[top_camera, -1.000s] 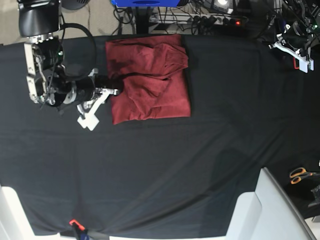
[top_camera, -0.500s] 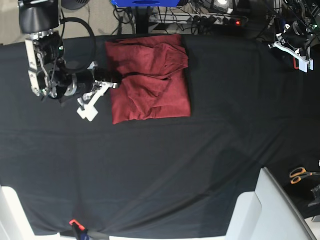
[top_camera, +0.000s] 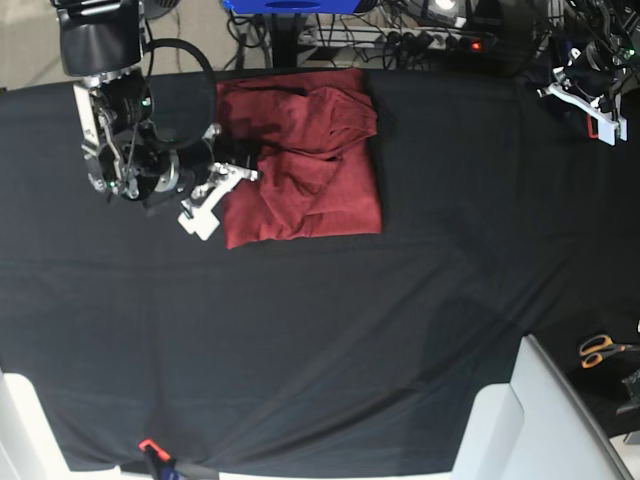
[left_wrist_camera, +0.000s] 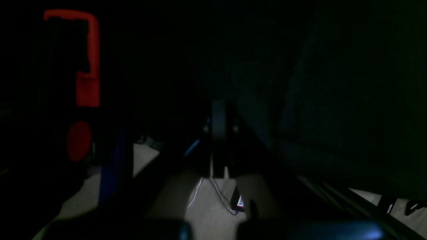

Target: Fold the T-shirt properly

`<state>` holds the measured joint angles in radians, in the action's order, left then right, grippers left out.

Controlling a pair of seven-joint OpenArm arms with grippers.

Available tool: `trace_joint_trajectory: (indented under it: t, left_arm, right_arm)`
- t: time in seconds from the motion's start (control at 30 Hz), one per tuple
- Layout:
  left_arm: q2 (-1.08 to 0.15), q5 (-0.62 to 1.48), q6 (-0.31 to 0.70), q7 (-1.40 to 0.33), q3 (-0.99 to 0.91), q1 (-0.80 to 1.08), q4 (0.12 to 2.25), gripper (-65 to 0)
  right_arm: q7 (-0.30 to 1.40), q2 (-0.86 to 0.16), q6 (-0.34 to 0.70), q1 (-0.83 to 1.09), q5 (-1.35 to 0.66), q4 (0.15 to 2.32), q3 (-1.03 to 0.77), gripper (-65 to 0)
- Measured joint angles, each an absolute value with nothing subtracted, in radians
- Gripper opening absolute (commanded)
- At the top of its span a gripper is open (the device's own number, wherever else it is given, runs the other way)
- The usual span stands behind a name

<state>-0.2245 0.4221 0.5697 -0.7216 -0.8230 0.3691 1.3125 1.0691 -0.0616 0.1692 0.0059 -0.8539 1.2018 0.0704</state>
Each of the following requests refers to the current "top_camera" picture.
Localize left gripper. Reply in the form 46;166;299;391
537;47;628;125

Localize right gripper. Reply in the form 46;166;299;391
177;124;266;221

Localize red long-sleeve T-shirt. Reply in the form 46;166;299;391
216;68;383;249

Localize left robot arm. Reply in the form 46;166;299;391
537;1;639;145

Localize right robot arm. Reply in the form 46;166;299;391
51;1;261;219

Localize black and orange clamp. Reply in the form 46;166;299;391
586;115;599;139

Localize black table cloth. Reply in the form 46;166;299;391
1;71;639;477

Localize blue box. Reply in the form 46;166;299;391
222;0;360;15

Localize white power strip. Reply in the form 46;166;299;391
298;25;497;53

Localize black crumpled object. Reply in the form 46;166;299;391
616;370;640;415

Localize blue clamp with orange tip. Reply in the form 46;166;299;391
138;439;182;480

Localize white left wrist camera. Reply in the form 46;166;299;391
597;117;628;146

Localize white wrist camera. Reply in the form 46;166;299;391
178;210;220;241
597;117;628;146

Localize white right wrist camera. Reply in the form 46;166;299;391
178;210;220;241

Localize yellow-handled scissors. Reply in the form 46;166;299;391
578;334;639;369

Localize white table frame right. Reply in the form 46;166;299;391
451;335;632;480

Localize white table frame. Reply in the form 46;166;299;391
1;372;122;479
451;335;632;480

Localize white table frame left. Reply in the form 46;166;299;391
1;372;122;479

